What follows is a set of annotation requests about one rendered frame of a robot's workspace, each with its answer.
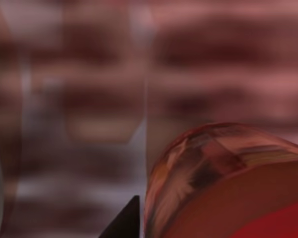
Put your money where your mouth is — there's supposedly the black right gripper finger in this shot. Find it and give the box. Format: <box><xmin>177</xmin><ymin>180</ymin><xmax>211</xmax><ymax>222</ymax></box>
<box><xmin>98</xmin><ymin>195</ymin><xmax>141</xmax><ymax>238</ymax></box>

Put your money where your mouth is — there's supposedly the red glossy rounded object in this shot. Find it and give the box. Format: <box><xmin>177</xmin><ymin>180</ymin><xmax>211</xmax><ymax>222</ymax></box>
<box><xmin>143</xmin><ymin>122</ymin><xmax>298</xmax><ymax>238</ymax></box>

